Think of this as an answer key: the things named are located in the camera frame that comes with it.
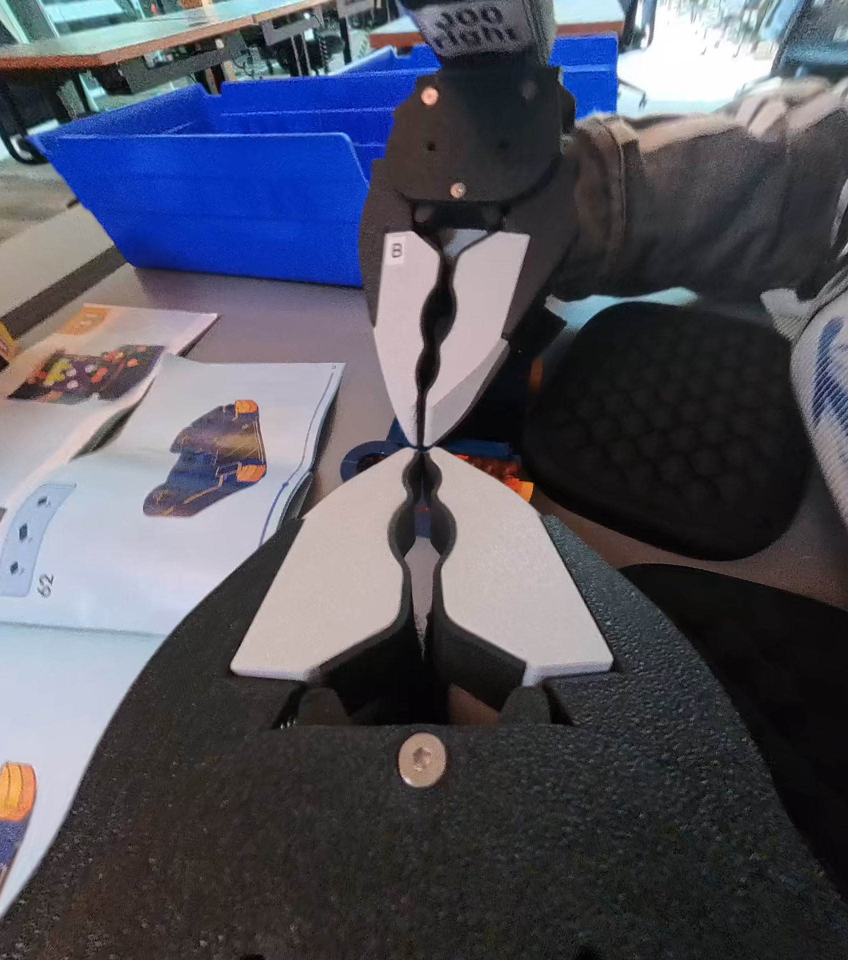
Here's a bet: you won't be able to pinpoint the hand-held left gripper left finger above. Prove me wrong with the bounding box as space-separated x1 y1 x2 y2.
230 448 425 710

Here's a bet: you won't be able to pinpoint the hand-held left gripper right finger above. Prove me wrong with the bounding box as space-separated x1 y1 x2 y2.
427 448 614 710

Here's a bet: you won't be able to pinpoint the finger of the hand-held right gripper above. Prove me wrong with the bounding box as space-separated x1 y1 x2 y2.
422 229 532 450
376 231 446 447

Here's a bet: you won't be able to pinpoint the blue orange brick model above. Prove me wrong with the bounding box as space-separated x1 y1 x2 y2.
339 420 537 541

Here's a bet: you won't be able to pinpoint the instruction booklet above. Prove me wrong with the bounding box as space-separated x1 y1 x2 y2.
0 354 346 960

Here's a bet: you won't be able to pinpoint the blue plastic bin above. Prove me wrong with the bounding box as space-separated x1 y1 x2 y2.
30 84 396 288
349 33 620 123

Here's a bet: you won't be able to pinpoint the black bumpy cushion pad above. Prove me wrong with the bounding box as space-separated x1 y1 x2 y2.
521 302 812 561

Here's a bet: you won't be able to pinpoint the instruction booklet arcade machine cover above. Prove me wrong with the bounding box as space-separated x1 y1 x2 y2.
0 303 218 511

